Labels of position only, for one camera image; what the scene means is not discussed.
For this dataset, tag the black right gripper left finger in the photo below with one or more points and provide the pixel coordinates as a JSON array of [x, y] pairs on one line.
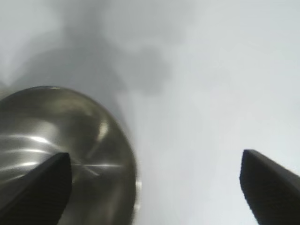
[[35, 199]]

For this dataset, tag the stainless steel mixing bowl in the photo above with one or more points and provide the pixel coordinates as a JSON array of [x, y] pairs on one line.
[[58, 117]]

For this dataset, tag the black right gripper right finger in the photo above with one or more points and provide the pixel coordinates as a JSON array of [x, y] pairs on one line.
[[272, 192]]

